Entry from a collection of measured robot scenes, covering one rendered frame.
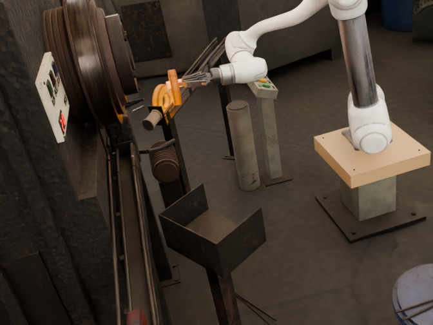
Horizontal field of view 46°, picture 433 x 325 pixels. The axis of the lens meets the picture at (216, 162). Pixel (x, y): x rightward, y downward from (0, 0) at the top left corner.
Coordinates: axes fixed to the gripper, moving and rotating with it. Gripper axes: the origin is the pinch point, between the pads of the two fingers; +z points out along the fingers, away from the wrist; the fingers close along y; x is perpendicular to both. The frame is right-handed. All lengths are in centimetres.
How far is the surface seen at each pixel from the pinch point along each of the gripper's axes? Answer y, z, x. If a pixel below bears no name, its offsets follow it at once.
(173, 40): 231, -18, -49
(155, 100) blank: 11.1, 9.3, -10.8
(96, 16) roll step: -38, 23, 42
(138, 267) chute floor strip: -85, 25, -25
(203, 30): 225, -45, -43
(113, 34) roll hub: -41, 19, 36
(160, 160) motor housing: -7.6, 12.3, -32.1
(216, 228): -74, -2, -24
